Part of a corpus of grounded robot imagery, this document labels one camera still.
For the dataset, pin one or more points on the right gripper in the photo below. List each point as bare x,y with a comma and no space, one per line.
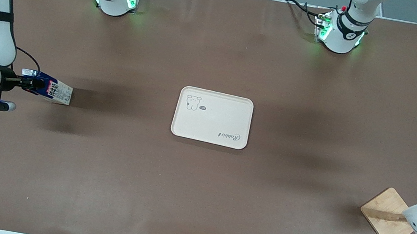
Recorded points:
7,82

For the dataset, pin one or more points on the blue milk carton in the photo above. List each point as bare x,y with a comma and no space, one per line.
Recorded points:
58,92

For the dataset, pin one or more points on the cream rabbit print tray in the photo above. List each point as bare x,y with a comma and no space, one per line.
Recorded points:
216,120

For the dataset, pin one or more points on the brown table cover mat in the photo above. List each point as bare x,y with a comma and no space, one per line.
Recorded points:
94,178

